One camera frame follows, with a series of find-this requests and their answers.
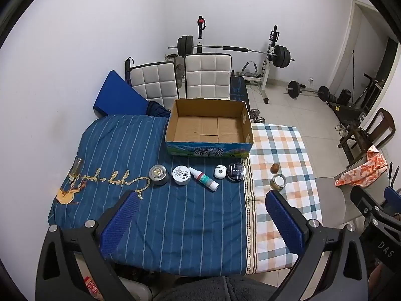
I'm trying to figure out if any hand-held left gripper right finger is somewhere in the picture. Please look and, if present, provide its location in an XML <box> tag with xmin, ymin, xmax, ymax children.
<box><xmin>266</xmin><ymin>191</ymin><xmax>368</xmax><ymax>301</ymax></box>

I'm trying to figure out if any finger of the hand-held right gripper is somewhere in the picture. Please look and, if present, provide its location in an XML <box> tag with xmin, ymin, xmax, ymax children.
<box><xmin>350</xmin><ymin>186</ymin><xmax>381</xmax><ymax>223</ymax></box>
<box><xmin>385</xmin><ymin>186</ymin><xmax>401</xmax><ymax>209</ymax></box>

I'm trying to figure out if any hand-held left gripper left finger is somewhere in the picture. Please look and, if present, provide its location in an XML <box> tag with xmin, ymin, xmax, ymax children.
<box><xmin>36</xmin><ymin>191</ymin><xmax>142</xmax><ymax>301</ymax></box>

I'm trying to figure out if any roll of clear tape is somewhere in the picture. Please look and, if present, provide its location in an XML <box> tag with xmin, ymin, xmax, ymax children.
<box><xmin>270</xmin><ymin>174</ymin><xmax>287</xmax><ymax>191</ymax></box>

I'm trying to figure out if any silver round tin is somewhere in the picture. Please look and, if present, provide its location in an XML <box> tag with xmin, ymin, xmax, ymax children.
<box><xmin>148</xmin><ymin>165</ymin><xmax>170</xmax><ymax>186</ymax></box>

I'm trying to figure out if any black round compact case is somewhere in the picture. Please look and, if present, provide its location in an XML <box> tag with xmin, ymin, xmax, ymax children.
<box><xmin>226</xmin><ymin>162</ymin><xmax>248</xmax><ymax>182</ymax></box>

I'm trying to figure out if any white round jar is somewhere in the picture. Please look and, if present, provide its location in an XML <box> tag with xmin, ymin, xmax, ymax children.
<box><xmin>171</xmin><ymin>165</ymin><xmax>191</xmax><ymax>185</ymax></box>

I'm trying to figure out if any white spray bottle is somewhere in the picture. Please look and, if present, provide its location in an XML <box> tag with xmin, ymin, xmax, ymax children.
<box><xmin>188</xmin><ymin>167</ymin><xmax>220</xmax><ymax>192</ymax></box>

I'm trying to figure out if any cardboard box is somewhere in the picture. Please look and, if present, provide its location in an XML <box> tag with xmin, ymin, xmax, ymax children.
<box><xmin>165</xmin><ymin>98</ymin><xmax>254</xmax><ymax>158</ymax></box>

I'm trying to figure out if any grey chair seat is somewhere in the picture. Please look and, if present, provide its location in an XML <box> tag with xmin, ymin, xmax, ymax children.
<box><xmin>313</xmin><ymin>176</ymin><xmax>354</xmax><ymax>229</ymax></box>

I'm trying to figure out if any orange patterned cloth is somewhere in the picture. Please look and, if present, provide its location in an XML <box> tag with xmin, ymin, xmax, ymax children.
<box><xmin>335</xmin><ymin>146</ymin><xmax>389</xmax><ymax>187</ymax></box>

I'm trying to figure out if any small glass bottle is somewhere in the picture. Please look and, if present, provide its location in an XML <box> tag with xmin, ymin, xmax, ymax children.
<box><xmin>69</xmin><ymin>157</ymin><xmax>84</xmax><ymax>182</ymax></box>

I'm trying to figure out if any dark wooden chair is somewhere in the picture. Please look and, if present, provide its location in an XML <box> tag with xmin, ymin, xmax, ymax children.
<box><xmin>338</xmin><ymin>107</ymin><xmax>396</xmax><ymax>167</ymax></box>

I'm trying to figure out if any red snack packet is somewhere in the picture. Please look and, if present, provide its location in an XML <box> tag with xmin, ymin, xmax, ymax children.
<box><xmin>83</xmin><ymin>276</ymin><xmax>104</xmax><ymax>301</ymax></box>

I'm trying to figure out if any plaid blanket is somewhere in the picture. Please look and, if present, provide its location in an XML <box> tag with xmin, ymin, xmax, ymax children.
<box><xmin>244</xmin><ymin>122</ymin><xmax>323</xmax><ymax>272</ymax></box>

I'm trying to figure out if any navy cloth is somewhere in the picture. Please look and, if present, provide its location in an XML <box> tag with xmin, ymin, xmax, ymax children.
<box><xmin>147</xmin><ymin>100</ymin><xmax>171</xmax><ymax>118</ymax></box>

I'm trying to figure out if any blue foam cushion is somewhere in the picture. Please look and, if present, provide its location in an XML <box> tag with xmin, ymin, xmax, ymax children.
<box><xmin>93</xmin><ymin>70</ymin><xmax>150</xmax><ymax>118</ymax></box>

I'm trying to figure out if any short barbell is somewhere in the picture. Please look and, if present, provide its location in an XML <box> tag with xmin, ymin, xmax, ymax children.
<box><xmin>285</xmin><ymin>81</ymin><xmax>331</xmax><ymax>101</ymax></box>

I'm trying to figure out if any white padded chair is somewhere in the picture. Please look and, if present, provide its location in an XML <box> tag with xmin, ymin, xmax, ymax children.
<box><xmin>128</xmin><ymin>61</ymin><xmax>180</xmax><ymax>110</ymax></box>
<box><xmin>184</xmin><ymin>53</ymin><xmax>233</xmax><ymax>101</ymax></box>

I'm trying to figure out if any black weight bench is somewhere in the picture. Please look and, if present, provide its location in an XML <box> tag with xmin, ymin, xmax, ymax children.
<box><xmin>230</xmin><ymin>73</ymin><xmax>249</xmax><ymax>107</ymax></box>

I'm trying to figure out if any grey exercise machine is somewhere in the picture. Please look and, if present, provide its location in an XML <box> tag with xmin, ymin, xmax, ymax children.
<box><xmin>241</xmin><ymin>61</ymin><xmax>260</xmax><ymax>85</ymax></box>

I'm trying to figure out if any white barbell rack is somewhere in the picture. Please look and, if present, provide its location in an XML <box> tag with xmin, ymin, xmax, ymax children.
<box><xmin>196</xmin><ymin>16</ymin><xmax>281</xmax><ymax>105</ymax></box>

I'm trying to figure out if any long barbell with black plates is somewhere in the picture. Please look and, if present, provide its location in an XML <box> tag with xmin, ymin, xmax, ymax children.
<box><xmin>168</xmin><ymin>35</ymin><xmax>295</xmax><ymax>68</ymax></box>

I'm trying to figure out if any dark strap bag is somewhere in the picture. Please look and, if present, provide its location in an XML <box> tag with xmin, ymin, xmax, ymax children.
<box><xmin>125</xmin><ymin>57</ymin><xmax>136</xmax><ymax>85</ymax></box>

